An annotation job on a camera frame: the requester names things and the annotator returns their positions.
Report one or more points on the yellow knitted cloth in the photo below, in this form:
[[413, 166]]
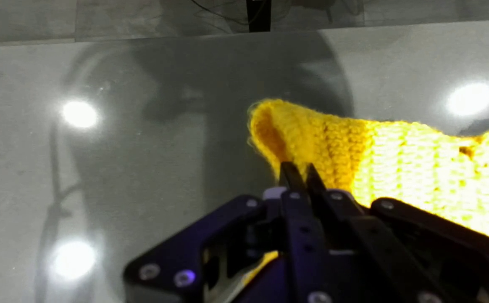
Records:
[[400, 162]]

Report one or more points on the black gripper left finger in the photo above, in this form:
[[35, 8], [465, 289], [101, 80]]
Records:
[[254, 242]]

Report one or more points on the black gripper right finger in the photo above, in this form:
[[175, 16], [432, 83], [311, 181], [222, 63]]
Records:
[[400, 247]]

